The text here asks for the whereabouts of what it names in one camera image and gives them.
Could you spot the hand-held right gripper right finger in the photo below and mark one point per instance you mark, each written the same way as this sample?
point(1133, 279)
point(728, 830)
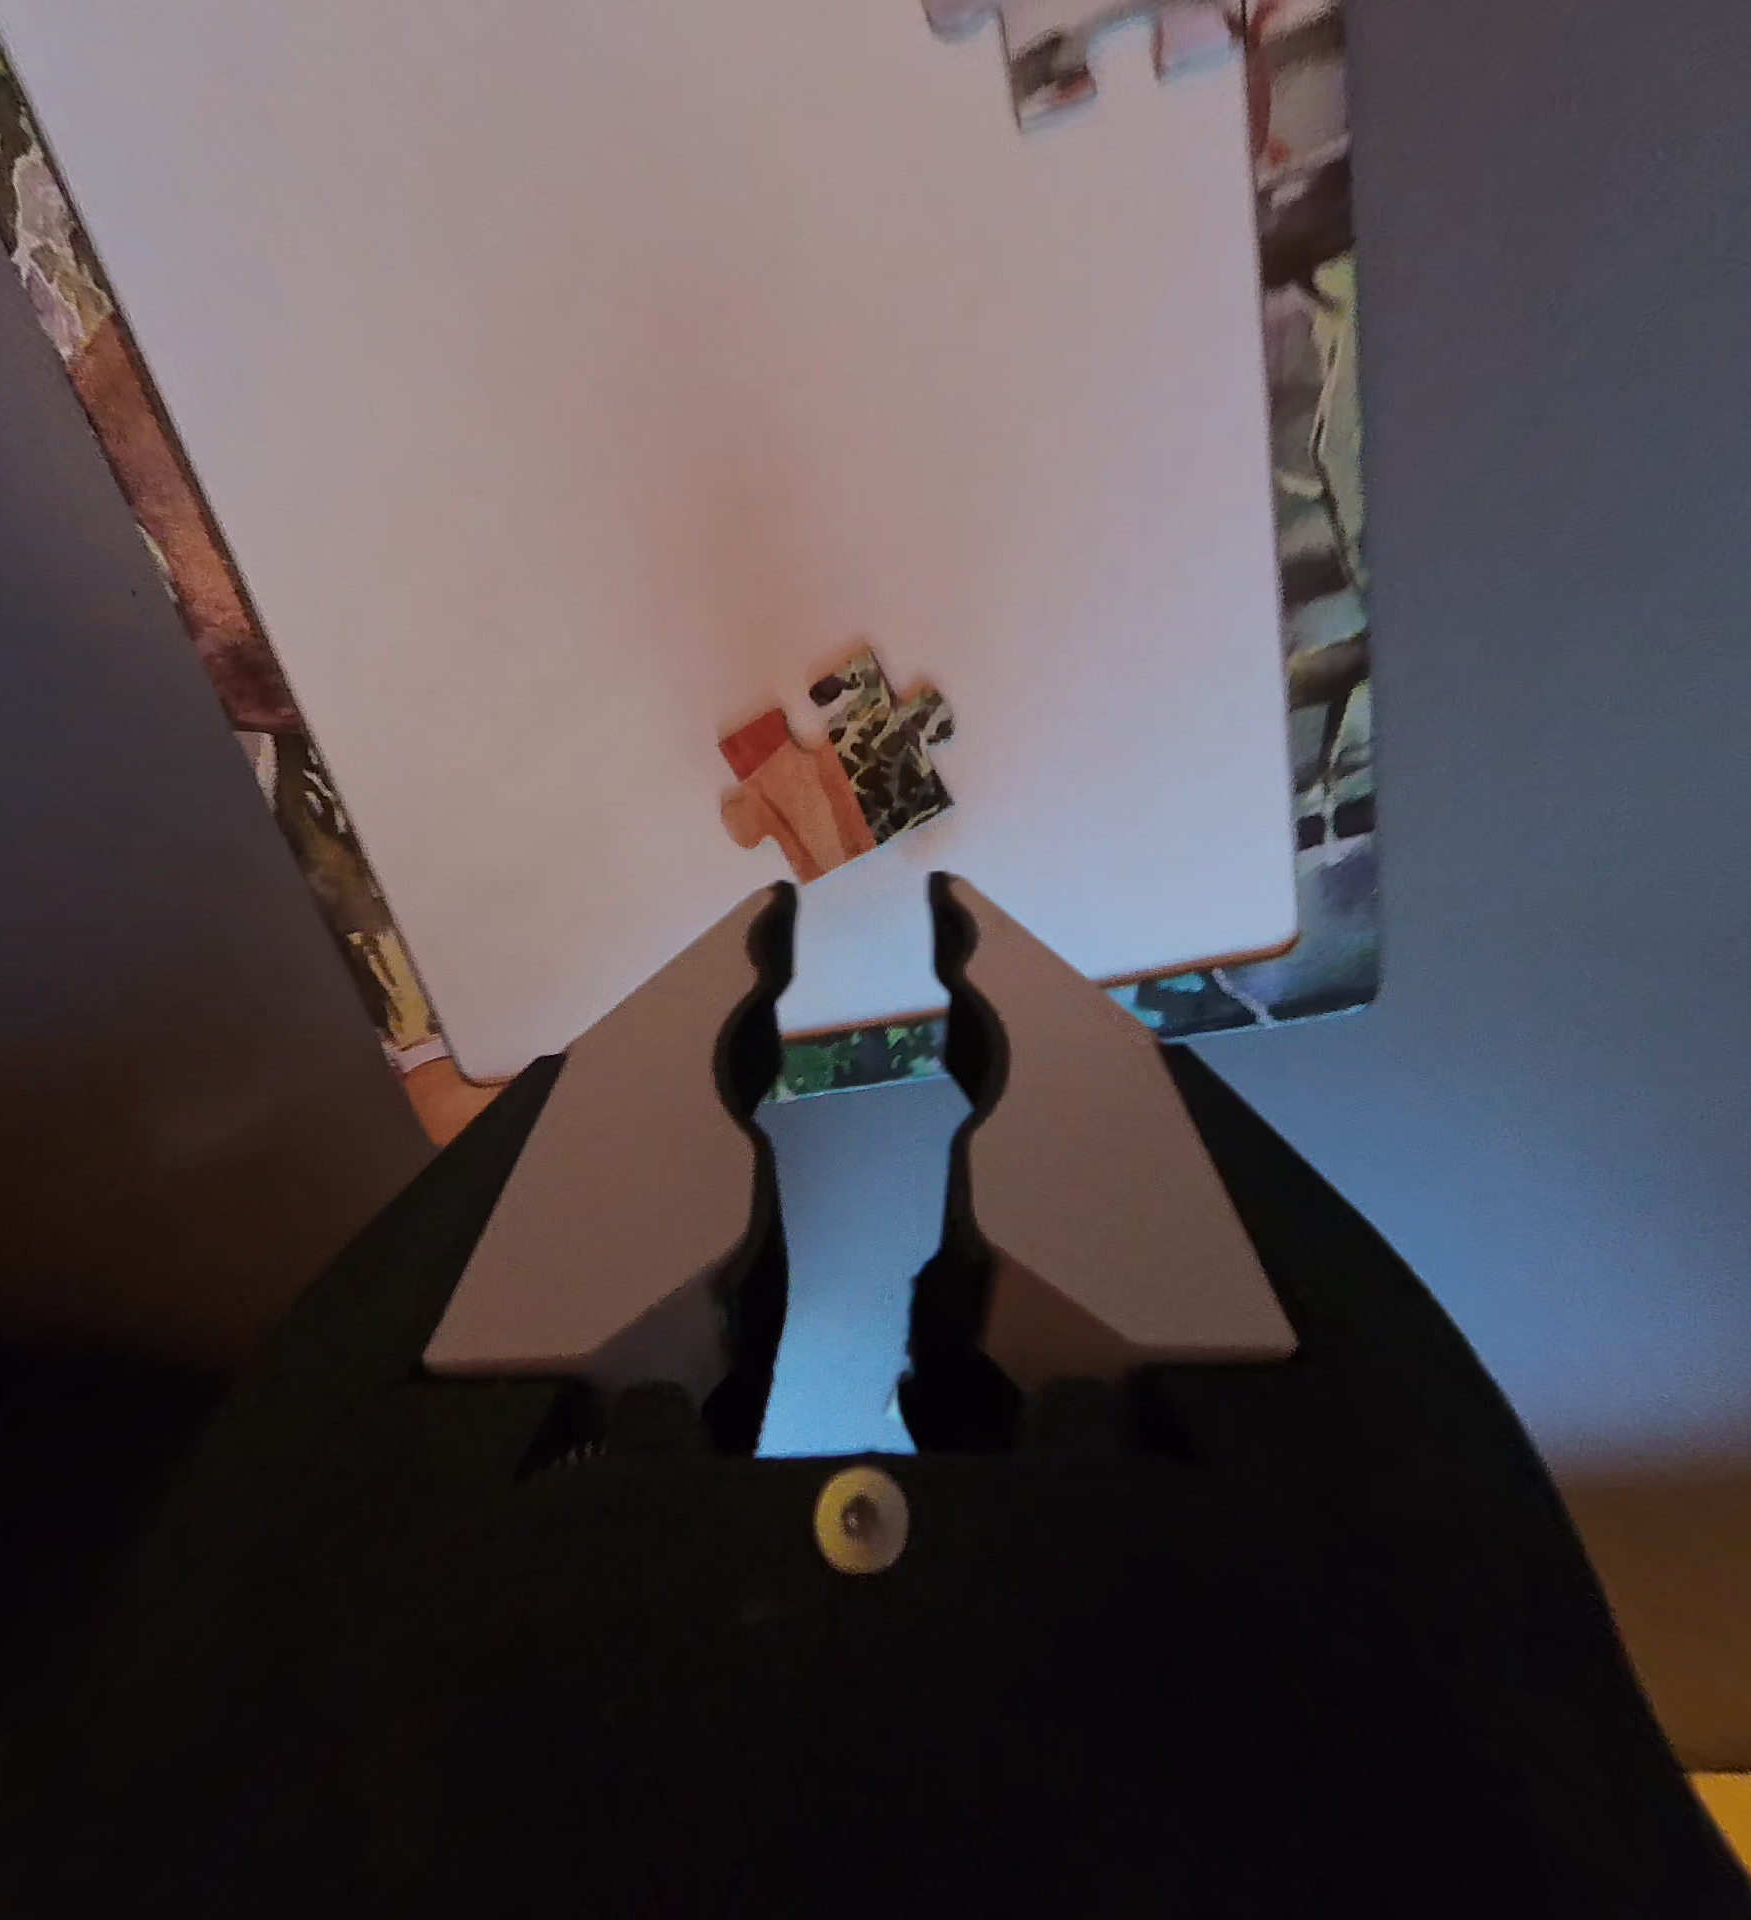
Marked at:
point(1115, 1200)

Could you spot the puzzle frame board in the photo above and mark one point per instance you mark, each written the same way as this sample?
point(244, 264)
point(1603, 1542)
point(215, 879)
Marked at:
point(668, 374)

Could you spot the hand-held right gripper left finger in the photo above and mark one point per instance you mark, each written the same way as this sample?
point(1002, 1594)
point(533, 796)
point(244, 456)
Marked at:
point(605, 1200)

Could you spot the grey desk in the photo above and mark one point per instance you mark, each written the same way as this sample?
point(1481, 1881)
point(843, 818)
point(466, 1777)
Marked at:
point(1565, 748)

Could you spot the red dark puzzle piece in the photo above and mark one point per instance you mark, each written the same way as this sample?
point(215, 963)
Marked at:
point(847, 780)

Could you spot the grey brown puzzle piece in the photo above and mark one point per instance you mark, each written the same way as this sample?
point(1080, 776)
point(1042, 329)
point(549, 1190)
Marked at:
point(1055, 69)

